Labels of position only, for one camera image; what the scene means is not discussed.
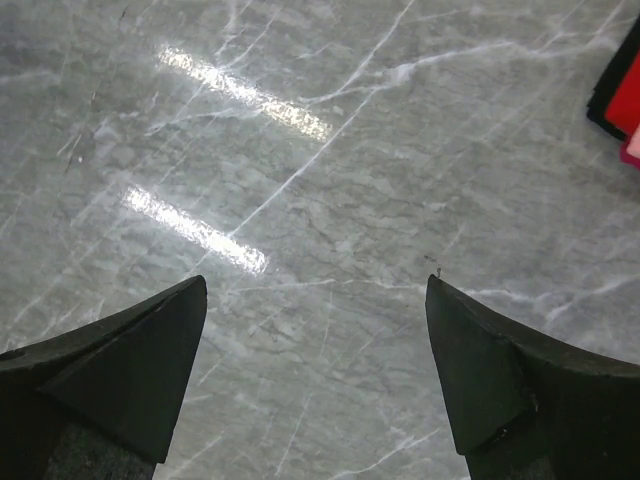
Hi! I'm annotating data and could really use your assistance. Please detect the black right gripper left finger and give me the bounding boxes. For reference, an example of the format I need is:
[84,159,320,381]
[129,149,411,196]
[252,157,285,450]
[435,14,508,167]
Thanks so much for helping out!
[1,275,207,479]

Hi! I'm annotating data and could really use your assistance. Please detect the folded red t-shirt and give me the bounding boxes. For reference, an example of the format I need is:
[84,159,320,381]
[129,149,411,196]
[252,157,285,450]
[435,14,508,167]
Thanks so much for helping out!
[605,54,639,140]

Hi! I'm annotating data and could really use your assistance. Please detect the folded pink t-shirt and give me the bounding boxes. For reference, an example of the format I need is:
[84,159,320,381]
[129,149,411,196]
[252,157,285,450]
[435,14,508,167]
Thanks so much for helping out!
[626,126,640,159]

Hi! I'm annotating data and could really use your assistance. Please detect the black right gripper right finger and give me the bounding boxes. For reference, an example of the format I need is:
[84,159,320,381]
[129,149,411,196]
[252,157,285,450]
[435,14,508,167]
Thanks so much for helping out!
[425,275,639,479]

